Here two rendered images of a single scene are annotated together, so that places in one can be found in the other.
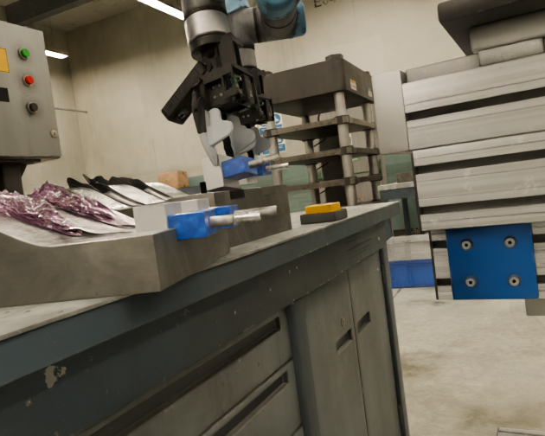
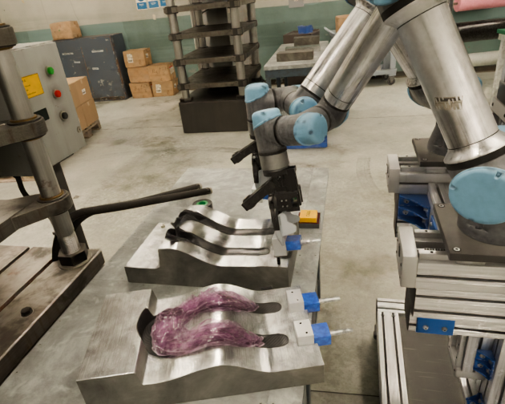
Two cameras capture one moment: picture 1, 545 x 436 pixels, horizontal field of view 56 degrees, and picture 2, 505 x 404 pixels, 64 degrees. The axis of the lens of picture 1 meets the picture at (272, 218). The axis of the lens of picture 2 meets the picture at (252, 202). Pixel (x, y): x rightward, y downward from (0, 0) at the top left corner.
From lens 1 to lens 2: 0.77 m
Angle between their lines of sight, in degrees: 27
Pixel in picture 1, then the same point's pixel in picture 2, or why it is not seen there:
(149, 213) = (305, 338)
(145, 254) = (320, 371)
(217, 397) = not seen: hidden behind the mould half
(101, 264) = (298, 376)
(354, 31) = not seen: outside the picture
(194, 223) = (326, 340)
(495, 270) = (437, 325)
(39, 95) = (64, 102)
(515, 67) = (471, 269)
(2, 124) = (49, 139)
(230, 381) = not seen: hidden behind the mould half
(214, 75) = (284, 196)
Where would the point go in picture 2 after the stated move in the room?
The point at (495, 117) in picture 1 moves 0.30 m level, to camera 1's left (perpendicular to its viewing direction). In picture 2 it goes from (458, 284) to (336, 318)
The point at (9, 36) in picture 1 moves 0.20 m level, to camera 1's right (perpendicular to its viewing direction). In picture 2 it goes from (37, 59) to (98, 51)
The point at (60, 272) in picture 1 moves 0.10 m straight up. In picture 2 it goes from (277, 380) to (274, 345)
